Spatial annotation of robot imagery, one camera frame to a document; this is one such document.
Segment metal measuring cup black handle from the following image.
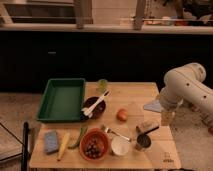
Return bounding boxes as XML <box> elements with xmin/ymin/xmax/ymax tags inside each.
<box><xmin>135</xmin><ymin>127</ymin><xmax>158</xmax><ymax>151</ymax></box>

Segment red orange apple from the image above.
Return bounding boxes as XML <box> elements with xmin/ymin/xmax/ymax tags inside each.
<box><xmin>116</xmin><ymin>109</ymin><xmax>128</xmax><ymax>122</ymax></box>

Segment white round cup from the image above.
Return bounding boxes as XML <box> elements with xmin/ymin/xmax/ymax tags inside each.
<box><xmin>111</xmin><ymin>137</ymin><xmax>130</xmax><ymax>156</ymax></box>

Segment grey triangular cloth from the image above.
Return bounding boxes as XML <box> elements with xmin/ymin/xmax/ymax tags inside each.
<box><xmin>143</xmin><ymin>100</ymin><xmax>163</xmax><ymax>113</ymax></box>

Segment orange bowl with berries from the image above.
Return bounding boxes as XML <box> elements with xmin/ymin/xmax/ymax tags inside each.
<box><xmin>79</xmin><ymin>128</ymin><xmax>110</xmax><ymax>162</ymax></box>

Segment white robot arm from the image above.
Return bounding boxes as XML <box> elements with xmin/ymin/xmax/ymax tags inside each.
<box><xmin>159</xmin><ymin>63</ymin><xmax>213</xmax><ymax>127</ymax></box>

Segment blue grey sponge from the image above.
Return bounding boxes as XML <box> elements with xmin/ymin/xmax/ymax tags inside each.
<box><xmin>44</xmin><ymin>131</ymin><xmax>59</xmax><ymax>154</ymax></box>

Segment black chair frame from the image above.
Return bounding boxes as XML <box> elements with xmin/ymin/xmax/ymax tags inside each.
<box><xmin>0</xmin><ymin>122</ymin><xmax>30</xmax><ymax>171</ymax></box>

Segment metal fork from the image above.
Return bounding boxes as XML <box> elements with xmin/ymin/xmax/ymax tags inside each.
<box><xmin>101</xmin><ymin>125</ymin><xmax>132</xmax><ymax>142</ymax></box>

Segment green plastic tray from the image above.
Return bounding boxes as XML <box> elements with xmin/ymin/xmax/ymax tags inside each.
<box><xmin>37</xmin><ymin>78</ymin><xmax>85</xmax><ymax>123</ymax></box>

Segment small green cup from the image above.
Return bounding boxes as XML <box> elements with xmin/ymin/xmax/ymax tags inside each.
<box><xmin>97</xmin><ymin>79</ymin><xmax>108</xmax><ymax>93</ymax></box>

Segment yellow corn cob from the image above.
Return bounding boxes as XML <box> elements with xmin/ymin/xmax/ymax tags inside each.
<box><xmin>57</xmin><ymin>132</ymin><xmax>70</xmax><ymax>161</ymax></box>

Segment dark brown bowl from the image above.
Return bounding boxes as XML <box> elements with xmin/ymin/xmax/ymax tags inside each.
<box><xmin>83</xmin><ymin>97</ymin><xmax>106</xmax><ymax>119</ymax></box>

